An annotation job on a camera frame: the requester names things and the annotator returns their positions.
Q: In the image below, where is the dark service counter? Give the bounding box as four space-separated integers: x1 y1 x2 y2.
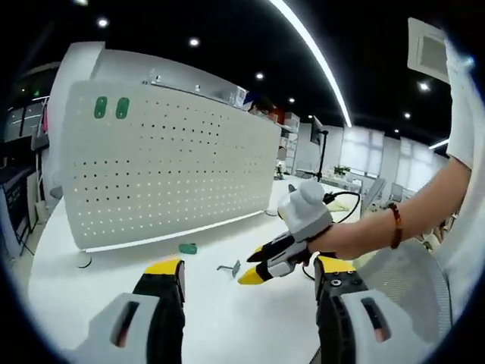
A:
0 166 36 244

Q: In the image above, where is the white perforated mounting plate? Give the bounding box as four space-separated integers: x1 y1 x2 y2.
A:
60 80 283 269

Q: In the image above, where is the rolling monitor stand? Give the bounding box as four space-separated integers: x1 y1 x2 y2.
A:
30 128 51 224

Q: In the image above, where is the operator arm with bracelet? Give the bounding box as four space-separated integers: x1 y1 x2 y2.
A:
441 36 485 300

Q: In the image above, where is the person's right hand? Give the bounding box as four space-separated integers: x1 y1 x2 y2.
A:
308 212 388 261

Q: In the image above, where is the beaded bracelet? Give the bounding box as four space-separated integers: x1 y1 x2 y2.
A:
386 202 403 250

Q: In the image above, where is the small metal hook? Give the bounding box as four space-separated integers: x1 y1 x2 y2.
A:
216 259 243 278

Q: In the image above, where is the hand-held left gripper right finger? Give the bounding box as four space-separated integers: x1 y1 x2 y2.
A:
313 255 437 364

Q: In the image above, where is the ceiling air vent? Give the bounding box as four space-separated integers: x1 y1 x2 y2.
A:
407 17 458 83

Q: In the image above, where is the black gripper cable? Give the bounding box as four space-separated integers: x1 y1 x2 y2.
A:
321 190 361 225

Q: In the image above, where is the long ceiling light strip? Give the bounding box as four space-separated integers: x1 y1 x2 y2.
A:
268 0 353 128

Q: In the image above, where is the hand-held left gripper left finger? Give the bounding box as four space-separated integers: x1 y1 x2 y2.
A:
74 257 186 364

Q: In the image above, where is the black monitor on stand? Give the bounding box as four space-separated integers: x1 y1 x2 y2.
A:
310 115 330 181

